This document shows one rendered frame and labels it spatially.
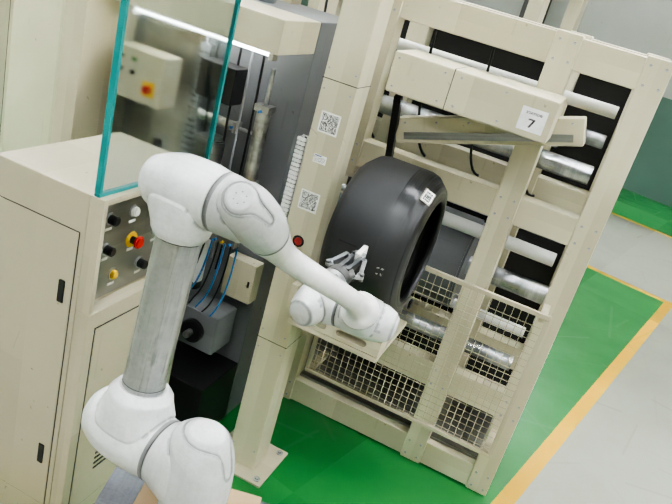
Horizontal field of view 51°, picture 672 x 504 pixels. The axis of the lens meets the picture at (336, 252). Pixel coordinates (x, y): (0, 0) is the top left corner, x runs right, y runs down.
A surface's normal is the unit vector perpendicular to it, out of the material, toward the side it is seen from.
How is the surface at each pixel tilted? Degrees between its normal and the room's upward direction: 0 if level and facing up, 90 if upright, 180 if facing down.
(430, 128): 90
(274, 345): 90
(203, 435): 6
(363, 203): 53
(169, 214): 92
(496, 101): 90
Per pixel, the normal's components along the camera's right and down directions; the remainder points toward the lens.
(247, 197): -0.06, -0.29
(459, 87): -0.39, 0.26
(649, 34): -0.57, 0.18
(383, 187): -0.04, -0.54
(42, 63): 0.78, 0.42
